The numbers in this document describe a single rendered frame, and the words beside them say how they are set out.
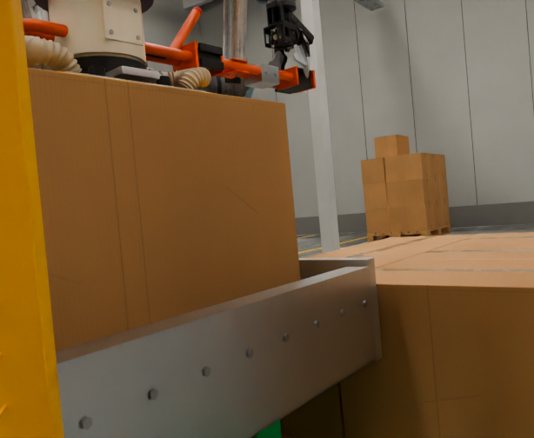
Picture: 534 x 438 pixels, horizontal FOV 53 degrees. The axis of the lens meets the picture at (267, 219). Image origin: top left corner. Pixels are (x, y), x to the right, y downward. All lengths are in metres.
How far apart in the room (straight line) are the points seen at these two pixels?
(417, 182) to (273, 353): 7.72
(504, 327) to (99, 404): 0.77
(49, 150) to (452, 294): 0.79
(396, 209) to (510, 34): 4.25
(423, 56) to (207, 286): 10.78
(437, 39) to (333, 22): 2.42
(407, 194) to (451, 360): 7.43
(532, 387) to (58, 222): 0.88
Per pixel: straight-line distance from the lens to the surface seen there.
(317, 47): 4.93
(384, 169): 8.70
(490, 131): 10.99
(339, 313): 1.00
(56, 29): 1.05
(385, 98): 11.71
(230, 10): 2.03
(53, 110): 0.80
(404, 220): 8.58
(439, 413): 1.23
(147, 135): 0.88
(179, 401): 0.71
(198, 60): 1.21
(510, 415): 1.18
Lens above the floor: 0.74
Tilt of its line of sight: 1 degrees down
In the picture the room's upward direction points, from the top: 5 degrees counter-clockwise
